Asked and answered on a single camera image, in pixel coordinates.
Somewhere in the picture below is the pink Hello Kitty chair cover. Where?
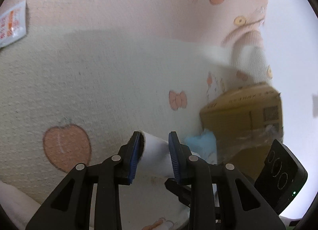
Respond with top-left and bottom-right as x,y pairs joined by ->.
1,0 -> 271,229

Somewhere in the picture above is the red white sachet packet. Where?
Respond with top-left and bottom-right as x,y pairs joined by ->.
0,0 -> 26,48

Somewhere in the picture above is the brown cardboard box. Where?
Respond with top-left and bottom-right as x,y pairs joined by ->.
199,83 -> 283,180

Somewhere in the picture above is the blue white tissue pack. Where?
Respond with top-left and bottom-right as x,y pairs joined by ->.
184,129 -> 217,164

